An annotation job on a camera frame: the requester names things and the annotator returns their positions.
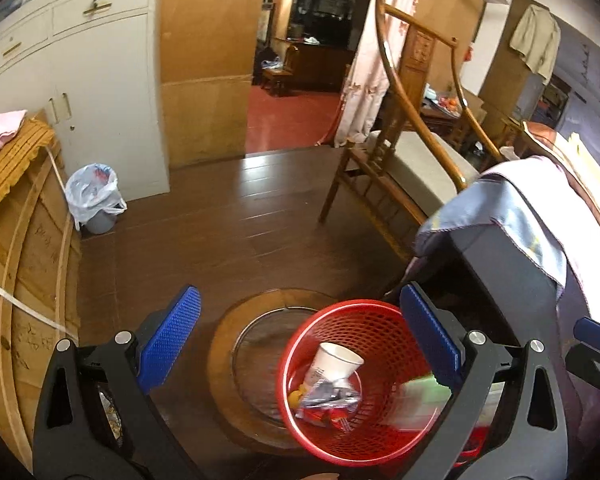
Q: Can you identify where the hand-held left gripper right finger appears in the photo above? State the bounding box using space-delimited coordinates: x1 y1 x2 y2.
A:
399 282 568 480

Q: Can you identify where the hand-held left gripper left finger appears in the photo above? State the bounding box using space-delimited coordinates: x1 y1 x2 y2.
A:
32 285 203 480

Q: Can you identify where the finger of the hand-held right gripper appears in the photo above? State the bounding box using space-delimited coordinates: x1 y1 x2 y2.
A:
565 316 600 397

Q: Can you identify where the red plastic mesh basket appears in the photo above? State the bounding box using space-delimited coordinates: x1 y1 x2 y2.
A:
276 300 463 466

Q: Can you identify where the green packet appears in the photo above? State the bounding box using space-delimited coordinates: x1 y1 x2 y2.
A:
395 372 453 426

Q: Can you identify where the grey trash bin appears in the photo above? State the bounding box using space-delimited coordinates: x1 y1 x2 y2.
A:
82 207 116 235

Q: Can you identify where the round wooden stool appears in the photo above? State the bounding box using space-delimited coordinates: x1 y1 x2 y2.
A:
207 287 341 453

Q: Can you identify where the lilac tablecloth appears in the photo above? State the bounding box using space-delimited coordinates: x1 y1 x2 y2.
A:
480 155 600 441

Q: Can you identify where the round glass plate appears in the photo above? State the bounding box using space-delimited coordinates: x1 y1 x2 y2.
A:
230 305 331 428

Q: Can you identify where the dark round table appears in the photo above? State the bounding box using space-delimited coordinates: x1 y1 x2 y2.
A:
390 220 600 480

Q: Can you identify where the white paper cup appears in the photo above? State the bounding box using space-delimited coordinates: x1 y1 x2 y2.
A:
307 342 365 386

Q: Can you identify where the crumpled foil wrapper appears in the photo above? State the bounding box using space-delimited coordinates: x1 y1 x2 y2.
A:
98 391 127 449

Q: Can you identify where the crumpled silver wrapper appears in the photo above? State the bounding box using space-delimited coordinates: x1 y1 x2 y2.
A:
301 378 363 407

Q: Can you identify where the large plywood crate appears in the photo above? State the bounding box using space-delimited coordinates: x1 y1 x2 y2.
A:
0 115 83 467

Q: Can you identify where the blue-grey cloth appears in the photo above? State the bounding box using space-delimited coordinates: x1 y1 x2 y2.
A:
412 157 568 302

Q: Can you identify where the grey seat cushion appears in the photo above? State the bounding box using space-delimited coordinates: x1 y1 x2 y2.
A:
367 130 481 211

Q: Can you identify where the white plastic bag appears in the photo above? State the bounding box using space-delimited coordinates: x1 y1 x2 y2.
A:
65 162 128 224

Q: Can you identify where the folded brown patterned cloth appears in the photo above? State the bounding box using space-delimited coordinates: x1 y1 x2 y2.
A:
522 120 600 252

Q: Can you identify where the wooden side table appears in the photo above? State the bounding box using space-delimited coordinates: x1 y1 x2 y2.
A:
419 85 470 152

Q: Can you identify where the yellow knitted cloth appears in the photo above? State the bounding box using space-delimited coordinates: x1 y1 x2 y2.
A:
0 117 57 211

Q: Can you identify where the wooden armchair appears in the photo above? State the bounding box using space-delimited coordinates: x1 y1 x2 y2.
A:
319 0 503 261

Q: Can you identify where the white cabinet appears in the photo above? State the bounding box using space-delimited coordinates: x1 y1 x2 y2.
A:
0 0 172 201

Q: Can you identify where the pink cloth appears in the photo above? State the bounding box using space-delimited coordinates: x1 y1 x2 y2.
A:
0 110 29 173

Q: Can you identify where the pink patterned curtain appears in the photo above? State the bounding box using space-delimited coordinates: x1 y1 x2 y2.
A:
325 0 428 149

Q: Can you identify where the small wooden chair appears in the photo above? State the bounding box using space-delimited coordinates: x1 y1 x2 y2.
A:
260 42 301 98

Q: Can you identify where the beige hanging jacket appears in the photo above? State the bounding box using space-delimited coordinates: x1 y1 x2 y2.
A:
509 4 562 86

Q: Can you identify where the dark wooden display cabinet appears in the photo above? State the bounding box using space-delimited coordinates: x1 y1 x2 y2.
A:
286 0 370 94

